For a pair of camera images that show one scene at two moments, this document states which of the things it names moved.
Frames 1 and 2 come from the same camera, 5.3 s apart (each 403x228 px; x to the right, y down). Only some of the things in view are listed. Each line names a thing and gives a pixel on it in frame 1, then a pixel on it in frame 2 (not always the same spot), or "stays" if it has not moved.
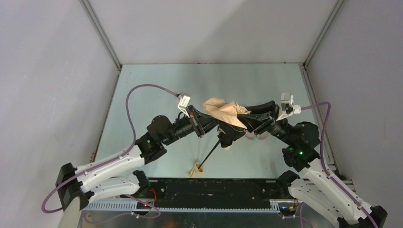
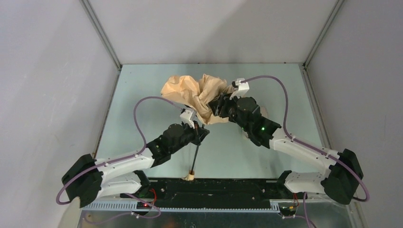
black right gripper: x=272 y=116 → x=218 y=107
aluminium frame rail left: x=102 y=32 stays
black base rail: x=215 y=193 stays
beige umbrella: x=230 y=128 → x=198 y=93
